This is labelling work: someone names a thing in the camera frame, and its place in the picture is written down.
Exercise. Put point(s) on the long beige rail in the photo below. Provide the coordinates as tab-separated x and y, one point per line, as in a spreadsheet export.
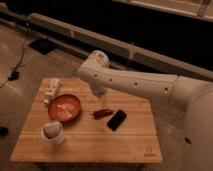
129	51

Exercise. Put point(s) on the white cup with cloth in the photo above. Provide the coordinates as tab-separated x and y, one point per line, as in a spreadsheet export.
52	131

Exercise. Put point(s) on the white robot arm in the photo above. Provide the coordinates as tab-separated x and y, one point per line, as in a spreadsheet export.
193	96

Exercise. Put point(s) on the dark object at left edge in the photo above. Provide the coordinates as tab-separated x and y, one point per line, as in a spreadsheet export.
4	131

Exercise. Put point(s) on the black smartphone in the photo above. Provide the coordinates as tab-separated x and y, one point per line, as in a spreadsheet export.
116	120

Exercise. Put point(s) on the red dried chili pepper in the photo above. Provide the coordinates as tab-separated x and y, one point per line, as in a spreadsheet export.
102	113

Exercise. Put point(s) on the wooden table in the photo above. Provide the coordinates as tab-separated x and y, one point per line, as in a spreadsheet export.
87	140

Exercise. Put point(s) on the black power adapter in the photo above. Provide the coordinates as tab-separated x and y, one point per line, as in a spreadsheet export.
14	75

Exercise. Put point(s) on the orange ceramic bowl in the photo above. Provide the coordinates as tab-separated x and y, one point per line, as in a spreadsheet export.
64	108

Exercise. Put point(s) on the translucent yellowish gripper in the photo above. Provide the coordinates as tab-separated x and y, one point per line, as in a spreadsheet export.
102	100

